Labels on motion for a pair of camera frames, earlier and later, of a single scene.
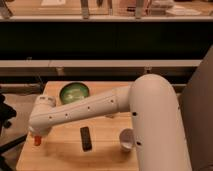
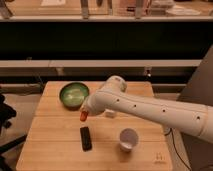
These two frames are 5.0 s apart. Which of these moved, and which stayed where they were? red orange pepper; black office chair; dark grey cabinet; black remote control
Moved: red orange pepper
Stayed: black office chair; dark grey cabinet; black remote control
